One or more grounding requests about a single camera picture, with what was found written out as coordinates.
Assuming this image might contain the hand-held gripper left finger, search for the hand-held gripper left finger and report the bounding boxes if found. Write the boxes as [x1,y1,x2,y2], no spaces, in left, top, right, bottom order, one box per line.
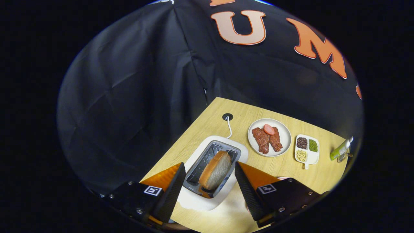
[101,162,187,227]

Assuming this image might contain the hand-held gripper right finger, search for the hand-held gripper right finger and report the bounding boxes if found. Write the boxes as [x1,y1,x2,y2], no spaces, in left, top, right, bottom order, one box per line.
[234,161,327,228]

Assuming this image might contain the brown-crust bread slice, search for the brown-crust bread slice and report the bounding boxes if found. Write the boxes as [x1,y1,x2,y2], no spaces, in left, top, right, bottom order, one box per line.
[198,150,232,191]

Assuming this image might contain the white toaster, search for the white toaster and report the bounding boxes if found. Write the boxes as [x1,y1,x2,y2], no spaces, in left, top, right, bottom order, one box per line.
[176,135,249,212]

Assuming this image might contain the brown meat piece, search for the brown meat piece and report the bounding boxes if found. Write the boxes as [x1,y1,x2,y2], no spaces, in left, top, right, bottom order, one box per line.
[252,127,270,154]
[269,127,283,152]

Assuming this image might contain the white round meat plate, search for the white round meat plate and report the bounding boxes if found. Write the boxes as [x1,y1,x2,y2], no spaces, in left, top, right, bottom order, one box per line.
[247,118,292,158]

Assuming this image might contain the white divided bean dish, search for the white divided bean dish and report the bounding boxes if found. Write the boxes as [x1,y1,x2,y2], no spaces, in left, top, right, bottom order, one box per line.
[294,134,320,170]

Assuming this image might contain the silver bottle green label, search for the silver bottle green label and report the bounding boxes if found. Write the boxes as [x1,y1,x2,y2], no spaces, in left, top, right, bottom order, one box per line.
[329,136,354,161]

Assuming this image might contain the black backdrop cloth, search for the black backdrop cloth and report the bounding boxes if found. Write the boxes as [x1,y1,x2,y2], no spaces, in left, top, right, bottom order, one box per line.
[57,0,364,194]

